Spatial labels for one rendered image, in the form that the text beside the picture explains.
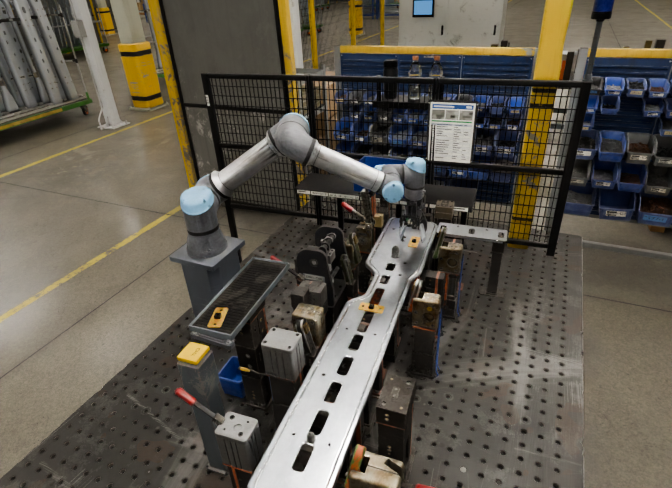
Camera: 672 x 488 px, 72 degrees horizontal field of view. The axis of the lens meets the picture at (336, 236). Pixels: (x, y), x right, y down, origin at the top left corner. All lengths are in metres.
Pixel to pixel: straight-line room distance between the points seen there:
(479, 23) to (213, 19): 4.99
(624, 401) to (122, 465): 2.35
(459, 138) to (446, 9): 5.93
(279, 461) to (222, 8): 3.31
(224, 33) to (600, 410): 3.48
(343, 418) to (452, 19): 7.34
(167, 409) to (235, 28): 2.85
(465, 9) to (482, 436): 7.09
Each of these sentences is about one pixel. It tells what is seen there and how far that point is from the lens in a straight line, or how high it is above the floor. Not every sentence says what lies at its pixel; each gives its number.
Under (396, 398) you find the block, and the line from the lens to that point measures 1.28.
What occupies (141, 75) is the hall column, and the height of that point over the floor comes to 0.60.
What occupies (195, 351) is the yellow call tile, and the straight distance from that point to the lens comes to 1.28.
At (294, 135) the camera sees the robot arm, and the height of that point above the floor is 1.53.
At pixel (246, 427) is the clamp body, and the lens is 1.21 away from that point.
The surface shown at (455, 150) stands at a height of 1.22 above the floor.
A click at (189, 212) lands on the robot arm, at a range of 1.71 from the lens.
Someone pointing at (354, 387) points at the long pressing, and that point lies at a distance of 1.34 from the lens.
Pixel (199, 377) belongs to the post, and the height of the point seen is 1.11.
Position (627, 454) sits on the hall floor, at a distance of 2.71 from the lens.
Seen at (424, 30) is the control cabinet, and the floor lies 1.10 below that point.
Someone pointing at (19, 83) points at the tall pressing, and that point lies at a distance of 9.20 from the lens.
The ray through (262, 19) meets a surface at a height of 1.72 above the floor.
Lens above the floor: 1.99
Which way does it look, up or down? 30 degrees down
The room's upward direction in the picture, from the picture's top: 3 degrees counter-clockwise
